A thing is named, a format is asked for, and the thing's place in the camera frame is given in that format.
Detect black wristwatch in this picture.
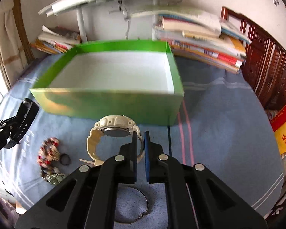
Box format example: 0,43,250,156
4,98,40,149

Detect cream white wristwatch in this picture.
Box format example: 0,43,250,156
79,115,145,166

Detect silver bangle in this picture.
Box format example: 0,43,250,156
115,185,149,224

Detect red beaded bracelet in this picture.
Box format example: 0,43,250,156
36,137,66,185

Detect dark metal ring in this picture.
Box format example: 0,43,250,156
60,153,71,165

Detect beige curtain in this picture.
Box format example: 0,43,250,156
0,0,35,89

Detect left stack of books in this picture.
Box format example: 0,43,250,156
30,25,81,55

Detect stack of books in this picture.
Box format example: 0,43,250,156
30,25,81,55
154,9,251,74

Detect green cardboard box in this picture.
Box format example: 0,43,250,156
30,40,184,126

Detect right stack of books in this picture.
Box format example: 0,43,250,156
154,9,251,74

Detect red yellow box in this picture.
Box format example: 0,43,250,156
270,104,286,155

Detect dark wooden headboard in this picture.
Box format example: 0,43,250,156
221,6,286,110

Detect black cable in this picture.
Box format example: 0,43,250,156
166,123,172,157

